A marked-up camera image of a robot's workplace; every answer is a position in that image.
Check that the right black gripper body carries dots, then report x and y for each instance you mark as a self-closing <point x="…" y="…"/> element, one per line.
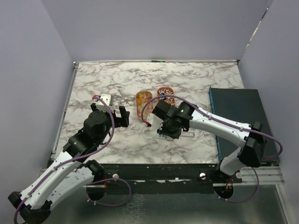
<point x="168" y="129"/>

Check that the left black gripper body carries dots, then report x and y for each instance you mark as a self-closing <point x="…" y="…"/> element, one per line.
<point x="117" y="120"/>

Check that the clear plastic scoop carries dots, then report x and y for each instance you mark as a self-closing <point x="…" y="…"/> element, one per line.
<point x="185" y="135"/>

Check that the pink tray of gummy candies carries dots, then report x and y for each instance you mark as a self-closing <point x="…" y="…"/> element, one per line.
<point x="141" y="98"/>

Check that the pink tray of lollipops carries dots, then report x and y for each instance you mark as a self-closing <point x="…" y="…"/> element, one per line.
<point x="166" y="92"/>

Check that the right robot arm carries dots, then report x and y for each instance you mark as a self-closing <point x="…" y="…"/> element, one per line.
<point x="248" y="139"/>

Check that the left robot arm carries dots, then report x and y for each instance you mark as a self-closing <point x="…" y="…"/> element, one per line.
<point x="71" y="170"/>

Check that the gold jar lid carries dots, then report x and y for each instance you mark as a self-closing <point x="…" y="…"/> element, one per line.
<point x="168" y="138"/>

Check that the clear glass jar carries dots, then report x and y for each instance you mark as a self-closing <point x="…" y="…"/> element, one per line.
<point x="149" y="134"/>

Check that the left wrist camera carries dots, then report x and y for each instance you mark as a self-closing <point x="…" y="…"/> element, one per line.
<point x="106" y="98"/>

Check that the blue network switch box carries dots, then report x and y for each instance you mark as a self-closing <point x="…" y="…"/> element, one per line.
<point x="242" y="105"/>

